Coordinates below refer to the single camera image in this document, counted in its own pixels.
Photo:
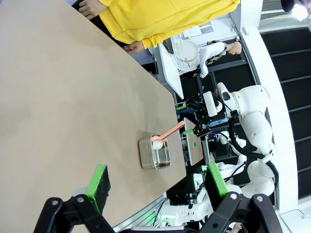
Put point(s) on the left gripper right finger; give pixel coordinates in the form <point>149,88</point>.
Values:
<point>216,182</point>

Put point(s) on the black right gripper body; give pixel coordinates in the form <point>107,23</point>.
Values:
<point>202,115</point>

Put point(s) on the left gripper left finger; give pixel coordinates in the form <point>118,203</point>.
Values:
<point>97,189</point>

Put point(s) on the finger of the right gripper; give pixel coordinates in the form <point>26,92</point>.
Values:
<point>192,103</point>
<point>198,129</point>

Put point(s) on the white round plate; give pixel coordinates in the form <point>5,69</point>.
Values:
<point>187,49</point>

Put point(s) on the yellow sleeved left forearm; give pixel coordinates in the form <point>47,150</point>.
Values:
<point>158,38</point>

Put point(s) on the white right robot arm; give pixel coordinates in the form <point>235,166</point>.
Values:
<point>255,121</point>

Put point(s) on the person's left hand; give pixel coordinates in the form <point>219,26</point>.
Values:
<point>134,47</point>

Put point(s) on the person's right hand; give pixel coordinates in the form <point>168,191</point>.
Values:
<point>93,8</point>

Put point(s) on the small wooden top table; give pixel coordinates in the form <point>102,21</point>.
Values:
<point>194,155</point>

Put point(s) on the white side table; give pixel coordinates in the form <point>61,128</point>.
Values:
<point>171,72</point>

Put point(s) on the rectangular steel tray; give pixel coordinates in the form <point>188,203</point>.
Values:
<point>145,155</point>

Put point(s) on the person in yellow hoodie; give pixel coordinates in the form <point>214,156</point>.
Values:
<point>158,19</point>

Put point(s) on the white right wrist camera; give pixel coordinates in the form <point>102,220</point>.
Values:
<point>210,104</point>

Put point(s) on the aluminium table frame rail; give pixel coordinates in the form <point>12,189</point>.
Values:
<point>138,214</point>

